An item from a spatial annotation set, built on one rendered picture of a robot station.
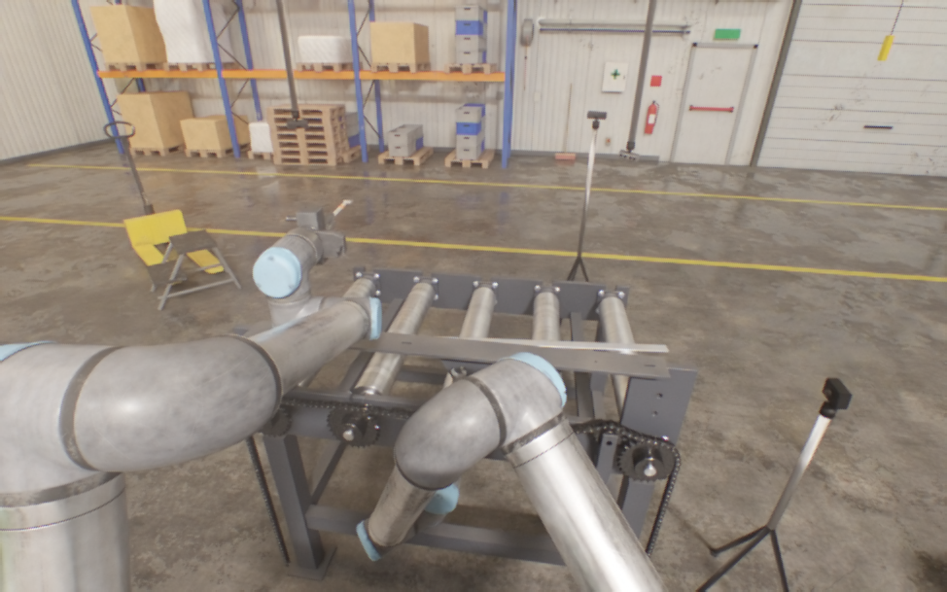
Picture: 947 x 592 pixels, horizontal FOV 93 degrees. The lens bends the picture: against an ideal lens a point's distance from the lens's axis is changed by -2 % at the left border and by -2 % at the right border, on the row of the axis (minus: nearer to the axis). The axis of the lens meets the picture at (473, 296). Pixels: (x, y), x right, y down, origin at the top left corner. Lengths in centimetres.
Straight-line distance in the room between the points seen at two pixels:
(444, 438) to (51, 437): 42
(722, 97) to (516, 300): 873
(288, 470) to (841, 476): 267
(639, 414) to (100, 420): 124
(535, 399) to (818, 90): 1070
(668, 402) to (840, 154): 1048
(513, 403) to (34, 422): 52
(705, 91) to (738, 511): 876
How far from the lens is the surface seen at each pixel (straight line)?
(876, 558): 285
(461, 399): 67
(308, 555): 221
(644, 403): 140
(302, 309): 102
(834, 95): 1136
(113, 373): 50
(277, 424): 165
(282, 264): 96
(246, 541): 247
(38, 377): 54
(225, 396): 50
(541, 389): 73
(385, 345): 131
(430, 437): 68
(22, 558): 60
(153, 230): 597
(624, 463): 148
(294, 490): 191
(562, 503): 72
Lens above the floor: 189
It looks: 28 degrees down
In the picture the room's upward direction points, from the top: 1 degrees clockwise
